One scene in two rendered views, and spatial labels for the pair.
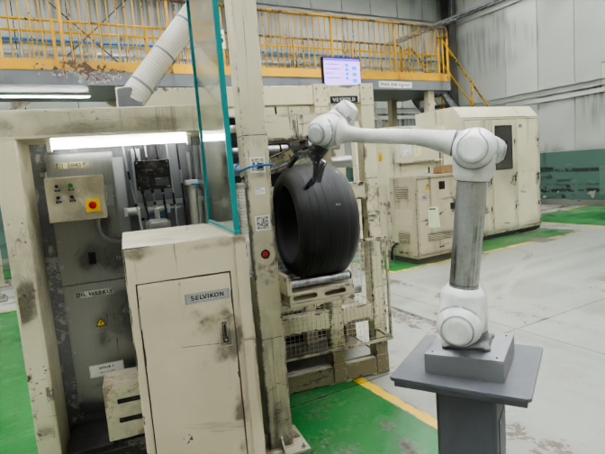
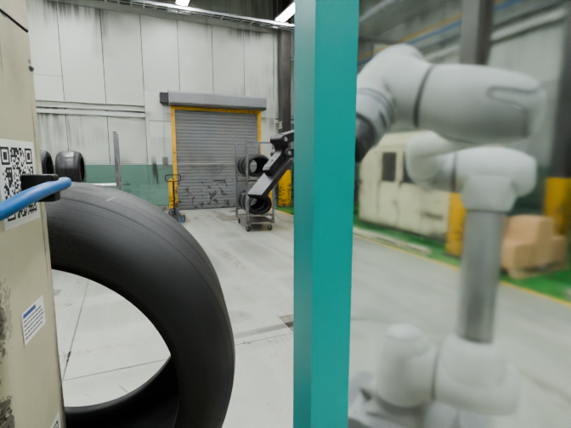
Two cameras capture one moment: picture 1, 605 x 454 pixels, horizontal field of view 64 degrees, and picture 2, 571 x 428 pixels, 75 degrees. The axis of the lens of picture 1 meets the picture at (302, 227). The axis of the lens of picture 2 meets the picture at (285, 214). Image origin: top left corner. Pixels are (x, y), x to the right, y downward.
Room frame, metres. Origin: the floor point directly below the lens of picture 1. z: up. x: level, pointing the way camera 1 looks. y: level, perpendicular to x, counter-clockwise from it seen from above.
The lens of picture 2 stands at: (2.13, 0.51, 1.53)
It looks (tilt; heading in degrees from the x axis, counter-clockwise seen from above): 8 degrees down; 275
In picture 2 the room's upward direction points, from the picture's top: straight up
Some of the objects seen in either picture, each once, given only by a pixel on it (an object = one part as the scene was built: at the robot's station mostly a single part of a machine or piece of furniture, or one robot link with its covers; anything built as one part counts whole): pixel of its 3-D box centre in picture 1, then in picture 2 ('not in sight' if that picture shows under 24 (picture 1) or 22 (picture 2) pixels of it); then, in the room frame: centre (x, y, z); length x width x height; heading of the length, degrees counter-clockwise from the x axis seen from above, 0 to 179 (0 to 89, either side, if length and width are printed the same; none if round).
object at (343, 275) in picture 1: (319, 279); not in sight; (2.44, -0.07, 0.90); 0.35 x 0.05 x 0.05; 110
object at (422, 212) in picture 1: (427, 216); not in sight; (7.14, -1.86, 0.62); 0.91 x 0.58 x 1.25; 119
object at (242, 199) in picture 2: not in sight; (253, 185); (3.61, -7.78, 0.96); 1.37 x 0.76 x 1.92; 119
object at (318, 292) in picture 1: (319, 292); not in sight; (2.44, -0.06, 0.83); 0.36 x 0.09 x 0.06; 110
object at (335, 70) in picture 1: (341, 79); not in sight; (6.52, -0.67, 2.60); 0.60 x 0.05 x 0.55; 119
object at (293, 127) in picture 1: (300, 128); not in sight; (2.89, -0.03, 1.71); 0.61 x 0.25 x 0.15; 110
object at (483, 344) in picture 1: (468, 333); not in sight; (1.88, -0.64, 0.76); 0.22 x 0.18 x 0.06; 153
